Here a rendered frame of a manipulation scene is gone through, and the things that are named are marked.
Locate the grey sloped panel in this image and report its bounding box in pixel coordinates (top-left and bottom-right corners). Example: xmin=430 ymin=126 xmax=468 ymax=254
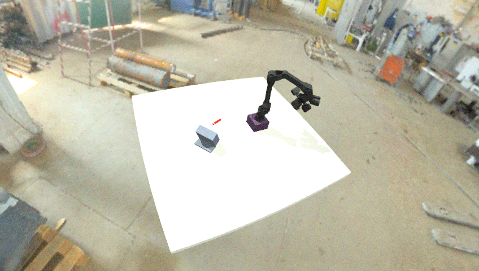
xmin=194 ymin=124 xmax=220 ymax=153

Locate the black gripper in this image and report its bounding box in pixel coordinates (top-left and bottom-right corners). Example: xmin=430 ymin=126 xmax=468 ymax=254
xmin=291 ymin=87 xmax=311 ymax=112

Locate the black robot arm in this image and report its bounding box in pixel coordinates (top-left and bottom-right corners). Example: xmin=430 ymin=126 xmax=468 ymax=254
xmin=254 ymin=70 xmax=321 ymax=123

